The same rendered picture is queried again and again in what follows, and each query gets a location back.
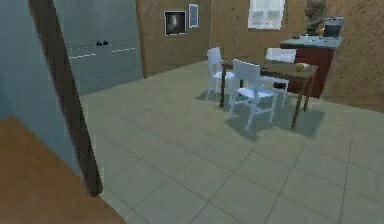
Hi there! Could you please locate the white wooden chair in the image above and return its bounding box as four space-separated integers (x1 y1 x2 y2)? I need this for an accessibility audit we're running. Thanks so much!
227 58 280 132
260 47 298 108
205 46 236 101

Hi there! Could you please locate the dark framed picture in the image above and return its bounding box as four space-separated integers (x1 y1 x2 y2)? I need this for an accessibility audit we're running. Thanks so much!
163 10 188 37

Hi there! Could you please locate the white framed picture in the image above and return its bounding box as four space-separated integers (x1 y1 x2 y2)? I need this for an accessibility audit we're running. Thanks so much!
188 3 200 29

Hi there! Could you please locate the brown wooden dining table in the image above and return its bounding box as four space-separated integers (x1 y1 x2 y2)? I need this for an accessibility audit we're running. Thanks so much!
218 59 319 130

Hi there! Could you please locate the grey room door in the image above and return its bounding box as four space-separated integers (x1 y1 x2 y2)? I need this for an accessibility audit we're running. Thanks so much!
53 0 145 97

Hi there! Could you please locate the white window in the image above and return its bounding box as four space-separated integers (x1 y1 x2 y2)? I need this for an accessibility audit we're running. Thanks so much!
247 0 287 31

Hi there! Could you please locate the red cabinet with grey top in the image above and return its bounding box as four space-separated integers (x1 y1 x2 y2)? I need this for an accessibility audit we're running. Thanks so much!
273 35 343 100

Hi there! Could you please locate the brown bust statue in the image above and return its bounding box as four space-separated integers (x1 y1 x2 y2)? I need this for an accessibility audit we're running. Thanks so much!
303 0 328 36

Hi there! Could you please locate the grey box appliance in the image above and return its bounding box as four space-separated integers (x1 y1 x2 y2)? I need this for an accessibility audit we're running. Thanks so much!
322 16 346 38

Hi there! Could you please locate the dark brown door frame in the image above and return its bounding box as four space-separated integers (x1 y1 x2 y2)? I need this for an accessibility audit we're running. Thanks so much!
27 0 104 198

